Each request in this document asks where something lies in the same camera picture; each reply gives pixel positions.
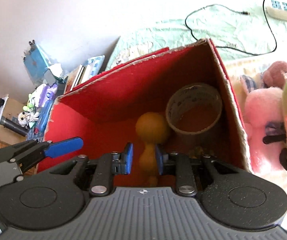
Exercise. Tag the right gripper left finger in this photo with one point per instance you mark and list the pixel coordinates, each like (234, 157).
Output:
(122, 161)

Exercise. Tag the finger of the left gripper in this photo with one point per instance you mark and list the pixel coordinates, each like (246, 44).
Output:
(57, 149)

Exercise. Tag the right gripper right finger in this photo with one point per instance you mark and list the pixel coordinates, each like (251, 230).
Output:
(161, 158)

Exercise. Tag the orange gourd toy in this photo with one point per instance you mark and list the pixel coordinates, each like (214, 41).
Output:
(152, 128)

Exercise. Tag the brown pine cone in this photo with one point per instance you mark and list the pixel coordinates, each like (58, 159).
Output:
(198, 152)

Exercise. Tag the blue pencil case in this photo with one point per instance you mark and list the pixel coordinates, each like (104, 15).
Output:
(43, 117)

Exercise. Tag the green frog plush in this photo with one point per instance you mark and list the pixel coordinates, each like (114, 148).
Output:
(30, 105)

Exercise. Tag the red cardboard box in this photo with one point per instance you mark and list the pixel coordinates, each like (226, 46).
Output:
(104, 111)

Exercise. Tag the purple toy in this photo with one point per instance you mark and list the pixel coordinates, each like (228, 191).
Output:
(44, 93)

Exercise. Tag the brown tape roll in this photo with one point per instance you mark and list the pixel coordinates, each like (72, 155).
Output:
(194, 109)

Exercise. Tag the small mirror stand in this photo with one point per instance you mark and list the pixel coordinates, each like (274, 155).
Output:
(49, 78)

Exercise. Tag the blue plastic bag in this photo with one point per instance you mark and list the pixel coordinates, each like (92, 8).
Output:
(37, 63)

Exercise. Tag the pink plush toy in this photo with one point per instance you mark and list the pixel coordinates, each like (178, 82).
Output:
(263, 116)

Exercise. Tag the light green bed sheet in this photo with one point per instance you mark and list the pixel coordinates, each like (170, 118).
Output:
(235, 35)

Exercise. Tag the white power strip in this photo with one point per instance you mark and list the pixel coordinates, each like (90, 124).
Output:
(277, 10)

